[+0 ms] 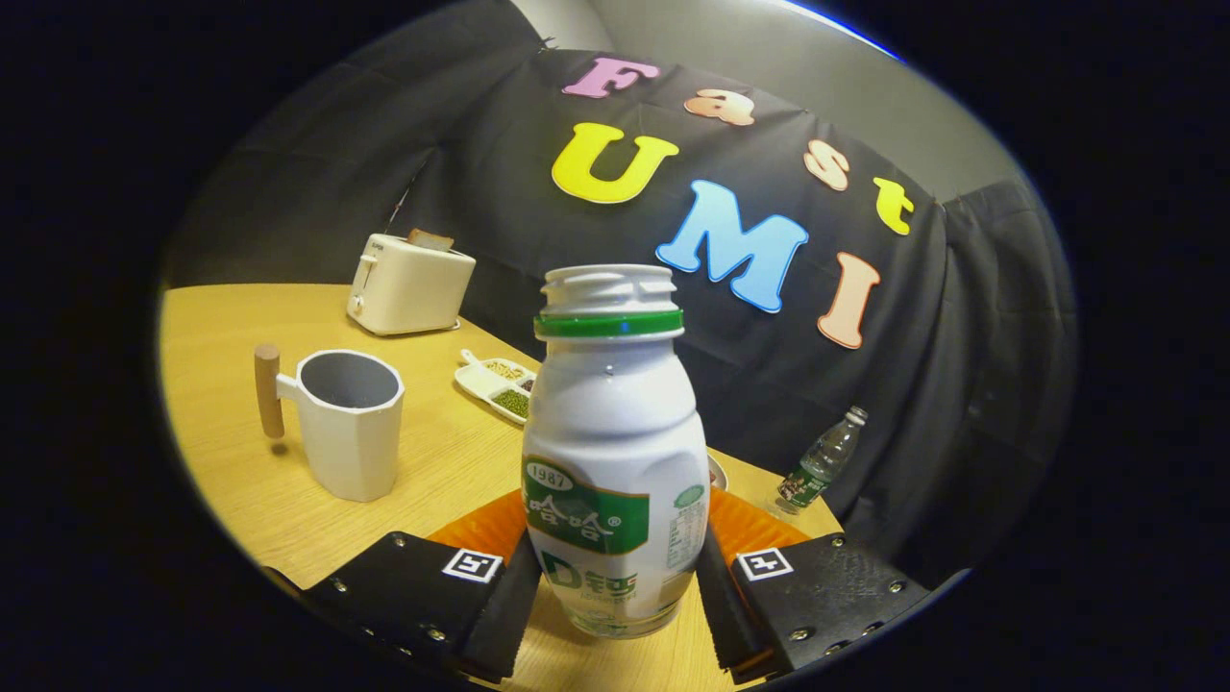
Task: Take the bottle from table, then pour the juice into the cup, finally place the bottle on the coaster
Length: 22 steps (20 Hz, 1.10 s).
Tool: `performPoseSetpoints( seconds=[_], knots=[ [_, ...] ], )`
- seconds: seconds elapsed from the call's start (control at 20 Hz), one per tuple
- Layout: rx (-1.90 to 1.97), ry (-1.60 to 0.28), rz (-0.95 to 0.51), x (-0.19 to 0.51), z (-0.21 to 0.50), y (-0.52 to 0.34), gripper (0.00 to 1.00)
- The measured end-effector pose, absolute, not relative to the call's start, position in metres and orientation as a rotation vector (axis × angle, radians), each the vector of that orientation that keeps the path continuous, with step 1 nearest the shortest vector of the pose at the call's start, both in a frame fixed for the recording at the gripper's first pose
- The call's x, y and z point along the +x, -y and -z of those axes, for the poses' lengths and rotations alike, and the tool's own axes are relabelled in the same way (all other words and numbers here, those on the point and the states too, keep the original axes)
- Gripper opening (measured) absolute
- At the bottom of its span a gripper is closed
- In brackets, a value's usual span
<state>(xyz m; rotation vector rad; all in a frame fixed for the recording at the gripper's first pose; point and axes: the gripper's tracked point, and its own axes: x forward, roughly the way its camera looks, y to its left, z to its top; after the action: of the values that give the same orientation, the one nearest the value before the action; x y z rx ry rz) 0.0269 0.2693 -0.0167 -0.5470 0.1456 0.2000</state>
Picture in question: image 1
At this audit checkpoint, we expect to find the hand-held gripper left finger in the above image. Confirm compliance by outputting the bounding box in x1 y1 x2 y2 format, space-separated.
300 488 544 685

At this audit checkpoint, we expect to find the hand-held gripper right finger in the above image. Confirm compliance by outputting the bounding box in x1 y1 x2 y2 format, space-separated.
694 485 933 685

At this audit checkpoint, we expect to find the white juice bottle green label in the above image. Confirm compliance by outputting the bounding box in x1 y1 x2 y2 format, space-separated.
522 264 712 640

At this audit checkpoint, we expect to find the white cup wooden handle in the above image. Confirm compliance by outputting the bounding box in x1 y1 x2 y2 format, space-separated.
254 344 406 504

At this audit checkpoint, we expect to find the clear plastic water bottle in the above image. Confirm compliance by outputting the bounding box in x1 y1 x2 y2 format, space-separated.
775 406 869 517

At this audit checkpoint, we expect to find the wooden table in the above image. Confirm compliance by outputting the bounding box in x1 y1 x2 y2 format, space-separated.
159 283 845 692

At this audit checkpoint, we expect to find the white divided dish with beans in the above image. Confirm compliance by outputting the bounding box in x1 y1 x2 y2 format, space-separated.
454 349 537 426

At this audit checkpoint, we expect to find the black backdrop cloth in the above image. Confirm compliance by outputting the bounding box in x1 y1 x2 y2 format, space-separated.
159 0 1079 587

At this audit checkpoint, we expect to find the cream toaster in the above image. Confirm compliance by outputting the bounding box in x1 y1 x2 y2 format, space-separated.
346 233 477 336

